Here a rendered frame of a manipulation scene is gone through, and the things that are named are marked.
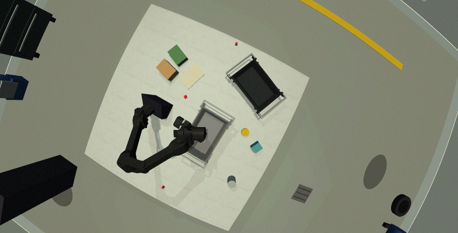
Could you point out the brown rectangular block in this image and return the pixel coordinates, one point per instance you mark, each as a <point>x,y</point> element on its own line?
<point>167,70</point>

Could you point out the yellow short cylinder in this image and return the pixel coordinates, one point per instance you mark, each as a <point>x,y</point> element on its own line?
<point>245,132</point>

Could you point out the small teal block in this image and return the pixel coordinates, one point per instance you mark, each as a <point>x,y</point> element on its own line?
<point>256,147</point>

